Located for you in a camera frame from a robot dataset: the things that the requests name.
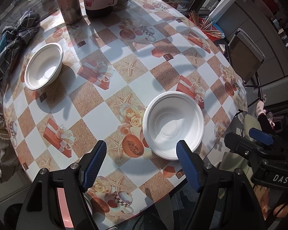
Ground white bowl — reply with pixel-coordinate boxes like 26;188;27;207
142;91;205;160
24;43;64;90

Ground pink rectangular plate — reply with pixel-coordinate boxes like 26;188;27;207
57;188;74;229

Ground green padded stool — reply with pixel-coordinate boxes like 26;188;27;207
219;114;261;174

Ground folding chair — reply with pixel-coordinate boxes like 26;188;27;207
226;28;265;107

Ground plaid dark cloth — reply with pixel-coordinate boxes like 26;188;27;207
0;11;40;80

